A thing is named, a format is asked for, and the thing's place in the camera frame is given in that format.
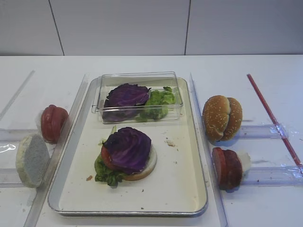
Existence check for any red tomato slice right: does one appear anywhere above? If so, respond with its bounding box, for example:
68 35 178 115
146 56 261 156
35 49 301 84
212 147 227 190

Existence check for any metal baking tray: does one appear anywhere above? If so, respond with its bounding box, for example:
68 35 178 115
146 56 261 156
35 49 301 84
48 78 207 216

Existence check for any bottom bun on tray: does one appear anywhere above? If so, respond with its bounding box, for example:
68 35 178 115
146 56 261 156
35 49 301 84
123 144 157 181

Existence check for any sesame top bun rear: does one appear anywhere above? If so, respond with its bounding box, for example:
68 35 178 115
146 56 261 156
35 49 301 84
221 97 242 141

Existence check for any sesame top bun front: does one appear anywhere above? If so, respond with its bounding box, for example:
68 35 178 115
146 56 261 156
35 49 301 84
202 95 231 141

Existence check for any clear holder lower left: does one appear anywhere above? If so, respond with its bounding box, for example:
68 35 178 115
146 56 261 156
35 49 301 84
0 168 24 188

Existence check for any red straw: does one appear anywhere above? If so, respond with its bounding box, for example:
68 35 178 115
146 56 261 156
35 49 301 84
247 74 303 174

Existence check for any purple cabbage leaf on burger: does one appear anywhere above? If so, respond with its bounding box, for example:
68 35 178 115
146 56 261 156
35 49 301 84
103 126 152 175

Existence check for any brown meat patty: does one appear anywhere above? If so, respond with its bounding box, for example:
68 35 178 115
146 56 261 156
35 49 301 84
223 149 242 190

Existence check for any purple cabbage leaf in container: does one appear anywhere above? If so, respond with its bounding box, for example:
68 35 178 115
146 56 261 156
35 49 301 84
102 83 150 122

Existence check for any tomato slice on burger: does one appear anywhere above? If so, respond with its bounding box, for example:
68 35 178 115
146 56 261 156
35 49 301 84
101 145 118 171

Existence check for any clear plastic container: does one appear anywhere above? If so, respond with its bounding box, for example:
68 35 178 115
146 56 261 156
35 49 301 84
92 71 183 124

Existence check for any green lettuce on burger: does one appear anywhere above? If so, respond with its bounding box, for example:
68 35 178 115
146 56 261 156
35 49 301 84
94 127 129 186

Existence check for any clear holder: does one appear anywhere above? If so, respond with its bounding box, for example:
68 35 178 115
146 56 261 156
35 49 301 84
241 166 303 186
234 124 288 140
0 168 24 188
0 129 39 143

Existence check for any clear holder upper left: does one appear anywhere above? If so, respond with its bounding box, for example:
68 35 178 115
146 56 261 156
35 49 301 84
0 129 39 143

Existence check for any clear holder upper right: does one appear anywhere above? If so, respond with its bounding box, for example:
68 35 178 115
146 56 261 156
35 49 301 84
234 124 288 140

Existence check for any sesame bun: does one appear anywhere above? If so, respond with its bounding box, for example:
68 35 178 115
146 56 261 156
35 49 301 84
202 95 231 141
221 97 242 141

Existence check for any red tomato slices left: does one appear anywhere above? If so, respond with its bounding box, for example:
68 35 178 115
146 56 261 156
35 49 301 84
40 105 68 144

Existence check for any white cheese slice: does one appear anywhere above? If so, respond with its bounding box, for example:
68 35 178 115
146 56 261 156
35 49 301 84
237 151 251 177

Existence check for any clear acrylic rail left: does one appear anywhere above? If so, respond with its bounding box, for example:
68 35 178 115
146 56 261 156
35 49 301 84
24 75 89 227

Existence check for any green lettuce in container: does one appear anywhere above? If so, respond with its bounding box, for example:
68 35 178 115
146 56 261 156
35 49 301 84
135 87 176 122

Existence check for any clear holder lower right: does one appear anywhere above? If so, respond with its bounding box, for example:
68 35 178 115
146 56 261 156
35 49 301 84
241 166 303 186

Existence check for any pale bottom bun left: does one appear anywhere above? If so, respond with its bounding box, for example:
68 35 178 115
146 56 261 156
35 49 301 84
15 134 50 188

